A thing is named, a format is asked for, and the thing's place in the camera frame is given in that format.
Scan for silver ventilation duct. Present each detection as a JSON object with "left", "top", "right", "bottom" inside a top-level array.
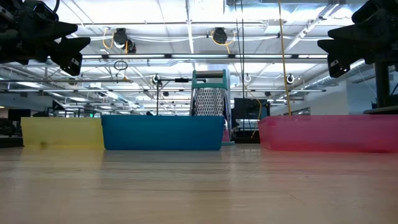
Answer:
[{"left": 304, "top": 60, "right": 376, "bottom": 91}]

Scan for black camera stand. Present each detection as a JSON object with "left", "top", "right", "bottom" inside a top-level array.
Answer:
[{"left": 151, "top": 73, "right": 206, "bottom": 116}]

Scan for coiled black cable loop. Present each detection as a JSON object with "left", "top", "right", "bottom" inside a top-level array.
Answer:
[{"left": 113, "top": 60, "right": 129, "bottom": 72}]

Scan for teal blue plastic bin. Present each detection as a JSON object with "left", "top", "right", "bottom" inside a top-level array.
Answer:
[{"left": 101, "top": 114, "right": 226, "bottom": 151}]

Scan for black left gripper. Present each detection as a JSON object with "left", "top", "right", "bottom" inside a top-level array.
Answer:
[{"left": 0, "top": 2, "right": 91, "bottom": 77}]

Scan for yellow plastic bin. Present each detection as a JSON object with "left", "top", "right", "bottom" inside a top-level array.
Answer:
[{"left": 21, "top": 116, "right": 105, "bottom": 149}]

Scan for black background monitor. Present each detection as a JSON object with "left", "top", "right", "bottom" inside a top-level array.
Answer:
[{"left": 233, "top": 98, "right": 271, "bottom": 121}]

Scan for yellow hanging cable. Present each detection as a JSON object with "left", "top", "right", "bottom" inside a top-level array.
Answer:
[{"left": 277, "top": 0, "right": 293, "bottom": 116}]

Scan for grey desk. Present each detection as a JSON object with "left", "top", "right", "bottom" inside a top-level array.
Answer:
[{"left": 363, "top": 105, "right": 398, "bottom": 116}]

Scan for black hanging cable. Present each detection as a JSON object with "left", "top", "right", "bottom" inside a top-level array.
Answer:
[
  {"left": 241, "top": 0, "right": 246, "bottom": 121},
  {"left": 233, "top": 0, "right": 243, "bottom": 103}
]

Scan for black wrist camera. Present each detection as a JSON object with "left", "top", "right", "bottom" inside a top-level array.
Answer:
[
  {"left": 23, "top": 0, "right": 60, "bottom": 22},
  {"left": 352, "top": 0, "right": 398, "bottom": 23}
]

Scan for black monitor stand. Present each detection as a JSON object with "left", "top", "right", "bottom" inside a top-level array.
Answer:
[{"left": 374, "top": 62, "right": 392, "bottom": 108}]

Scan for long ceiling light bar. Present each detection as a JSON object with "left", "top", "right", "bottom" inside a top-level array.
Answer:
[{"left": 82, "top": 53, "right": 329, "bottom": 60}]

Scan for black ceiling cord reel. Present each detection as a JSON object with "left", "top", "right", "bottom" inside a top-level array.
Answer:
[
  {"left": 112, "top": 27, "right": 137, "bottom": 54},
  {"left": 212, "top": 27, "right": 228, "bottom": 45}
]

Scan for pink plastic bin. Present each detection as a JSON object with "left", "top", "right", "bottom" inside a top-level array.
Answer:
[{"left": 257, "top": 114, "right": 398, "bottom": 154}]

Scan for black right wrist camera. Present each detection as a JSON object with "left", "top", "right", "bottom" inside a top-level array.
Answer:
[{"left": 352, "top": 0, "right": 398, "bottom": 23}]

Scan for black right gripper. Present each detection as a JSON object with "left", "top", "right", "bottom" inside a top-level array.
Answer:
[{"left": 317, "top": 21, "right": 398, "bottom": 78}]

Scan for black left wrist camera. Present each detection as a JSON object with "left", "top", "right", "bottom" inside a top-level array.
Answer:
[{"left": 23, "top": 0, "right": 60, "bottom": 22}]

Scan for metal box grater teal handle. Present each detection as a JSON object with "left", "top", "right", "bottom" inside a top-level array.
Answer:
[{"left": 190, "top": 68, "right": 236, "bottom": 146}]

